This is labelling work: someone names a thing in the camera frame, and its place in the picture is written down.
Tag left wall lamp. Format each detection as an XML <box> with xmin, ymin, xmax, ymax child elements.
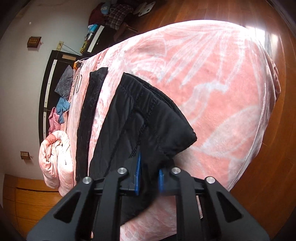
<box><xmin>20</xmin><ymin>151</ymin><xmax>31</xmax><ymax>160</ymax></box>

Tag dark red bag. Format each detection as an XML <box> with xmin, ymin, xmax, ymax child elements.
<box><xmin>88</xmin><ymin>3</ymin><xmax>108</xmax><ymax>25</ymax></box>

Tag wooden wardrobe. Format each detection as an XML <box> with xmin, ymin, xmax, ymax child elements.
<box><xmin>3</xmin><ymin>174</ymin><xmax>62</xmax><ymax>238</ymax></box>

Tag black nightstand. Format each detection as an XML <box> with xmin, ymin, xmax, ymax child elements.
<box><xmin>81</xmin><ymin>25</ymin><xmax>116</xmax><ymax>56</ymax></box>

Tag plaid cloth on chair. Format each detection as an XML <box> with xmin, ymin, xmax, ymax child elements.
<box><xmin>105</xmin><ymin>4</ymin><xmax>133</xmax><ymax>30</ymax></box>

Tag right wall lamp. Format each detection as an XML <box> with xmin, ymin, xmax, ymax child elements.
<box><xmin>27</xmin><ymin>36</ymin><xmax>42</xmax><ymax>48</ymax></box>

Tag pink garment at headboard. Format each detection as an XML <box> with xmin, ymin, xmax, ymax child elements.
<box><xmin>48</xmin><ymin>107</ymin><xmax>61</xmax><ymax>134</ymax></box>

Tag folded pink quilt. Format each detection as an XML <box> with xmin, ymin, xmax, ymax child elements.
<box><xmin>39</xmin><ymin>131</ymin><xmax>74</xmax><ymax>196</ymax></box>

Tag pink patterned bed sheet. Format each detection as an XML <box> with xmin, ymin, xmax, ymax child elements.
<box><xmin>67</xmin><ymin>19</ymin><xmax>282</xmax><ymax>241</ymax></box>

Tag wall lamp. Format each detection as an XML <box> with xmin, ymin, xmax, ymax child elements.
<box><xmin>20</xmin><ymin>151</ymin><xmax>31</xmax><ymax>160</ymax></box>
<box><xmin>27</xmin><ymin>36</ymin><xmax>42</xmax><ymax>48</ymax></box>

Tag wall power outlet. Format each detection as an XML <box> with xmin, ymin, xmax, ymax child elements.
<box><xmin>56</xmin><ymin>41</ymin><xmax>64</xmax><ymax>51</ymax></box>

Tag blue garment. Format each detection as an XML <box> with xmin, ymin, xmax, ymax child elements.
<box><xmin>56</xmin><ymin>97</ymin><xmax>70</xmax><ymax>124</ymax></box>

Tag black padded pants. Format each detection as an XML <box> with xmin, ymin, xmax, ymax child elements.
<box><xmin>76</xmin><ymin>67</ymin><xmax>197</xmax><ymax>224</ymax></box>

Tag black wooden headboard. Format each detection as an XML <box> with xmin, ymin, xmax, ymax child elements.
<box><xmin>38</xmin><ymin>50</ymin><xmax>81</xmax><ymax>143</ymax></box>

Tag grey pillow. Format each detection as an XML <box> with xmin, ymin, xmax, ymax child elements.
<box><xmin>55</xmin><ymin>65</ymin><xmax>73</xmax><ymax>100</ymax></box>

